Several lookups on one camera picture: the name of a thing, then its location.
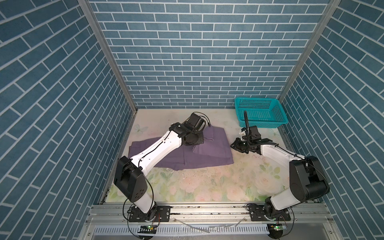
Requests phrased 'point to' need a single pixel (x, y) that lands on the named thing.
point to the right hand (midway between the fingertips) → (232, 145)
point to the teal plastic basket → (262, 112)
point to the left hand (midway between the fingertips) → (204, 141)
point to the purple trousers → (214, 150)
